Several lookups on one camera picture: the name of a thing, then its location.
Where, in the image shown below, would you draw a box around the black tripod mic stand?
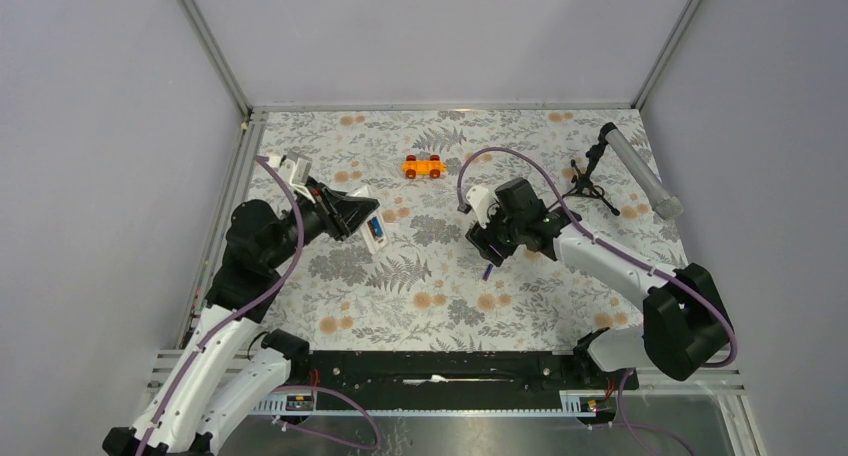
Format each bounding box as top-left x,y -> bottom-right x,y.
561,137 -> 621,216

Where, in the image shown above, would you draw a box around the floral table mat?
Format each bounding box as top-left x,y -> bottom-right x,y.
258,110 -> 652,351

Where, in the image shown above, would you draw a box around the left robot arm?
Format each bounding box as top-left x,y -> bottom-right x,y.
102,179 -> 379,455

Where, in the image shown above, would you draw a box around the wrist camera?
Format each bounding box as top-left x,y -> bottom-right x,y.
281,152 -> 315,203
458,185 -> 499,229

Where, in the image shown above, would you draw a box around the purple cable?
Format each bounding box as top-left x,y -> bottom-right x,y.
455,146 -> 739,456
132,154 -> 384,456

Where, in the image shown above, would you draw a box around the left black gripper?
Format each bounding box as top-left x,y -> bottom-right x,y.
265,176 -> 379,269

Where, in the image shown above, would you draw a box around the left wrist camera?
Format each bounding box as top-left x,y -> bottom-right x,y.
281,152 -> 315,203

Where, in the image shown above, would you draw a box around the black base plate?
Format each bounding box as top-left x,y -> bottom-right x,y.
286,350 -> 639,404

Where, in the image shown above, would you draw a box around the grey slotted cable duct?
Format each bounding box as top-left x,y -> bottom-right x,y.
248,391 -> 599,418

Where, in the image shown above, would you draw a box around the silver microphone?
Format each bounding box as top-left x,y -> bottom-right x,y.
599,122 -> 683,221

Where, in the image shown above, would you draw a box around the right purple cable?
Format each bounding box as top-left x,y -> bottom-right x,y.
455,146 -> 739,456

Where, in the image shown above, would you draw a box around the aluminium frame rails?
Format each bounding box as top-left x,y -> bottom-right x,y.
135,0 -> 770,456

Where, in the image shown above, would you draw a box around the purple blue battery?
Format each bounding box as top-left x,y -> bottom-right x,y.
368,216 -> 384,241
482,263 -> 494,281

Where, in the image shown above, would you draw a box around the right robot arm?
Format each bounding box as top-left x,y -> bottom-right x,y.
460,178 -> 731,388

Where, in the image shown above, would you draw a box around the white remote control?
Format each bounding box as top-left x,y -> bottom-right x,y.
359,210 -> 389,255

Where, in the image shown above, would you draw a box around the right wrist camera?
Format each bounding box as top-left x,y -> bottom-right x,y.
458,185 -> 499,229

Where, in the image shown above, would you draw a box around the orange toy car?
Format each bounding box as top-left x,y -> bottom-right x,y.
401,154 -> 447,179

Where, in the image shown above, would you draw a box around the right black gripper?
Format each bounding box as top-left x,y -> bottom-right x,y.
465,198 -> 524,268

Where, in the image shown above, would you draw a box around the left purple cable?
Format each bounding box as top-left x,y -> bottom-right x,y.
132,154 -> 384,456

